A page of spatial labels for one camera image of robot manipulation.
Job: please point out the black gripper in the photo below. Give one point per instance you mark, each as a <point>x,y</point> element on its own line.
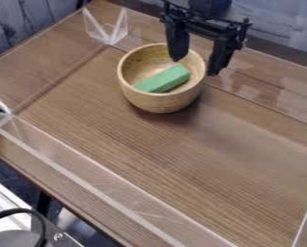
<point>210,19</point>

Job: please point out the green rectangular block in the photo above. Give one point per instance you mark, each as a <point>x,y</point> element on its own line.
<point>166,80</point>

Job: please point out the brown wooden bowl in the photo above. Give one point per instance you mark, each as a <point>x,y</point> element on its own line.
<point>142,63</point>

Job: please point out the clear acrylic front barrier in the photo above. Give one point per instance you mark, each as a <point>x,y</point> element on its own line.
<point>138,219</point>

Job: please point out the black table leg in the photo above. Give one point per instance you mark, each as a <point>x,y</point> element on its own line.
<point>43,205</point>

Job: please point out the clear acrylic corner bracket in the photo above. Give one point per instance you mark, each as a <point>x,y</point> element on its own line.
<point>107,33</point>

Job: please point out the metal bracket with screw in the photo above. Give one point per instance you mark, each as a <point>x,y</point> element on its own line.
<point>58,238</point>

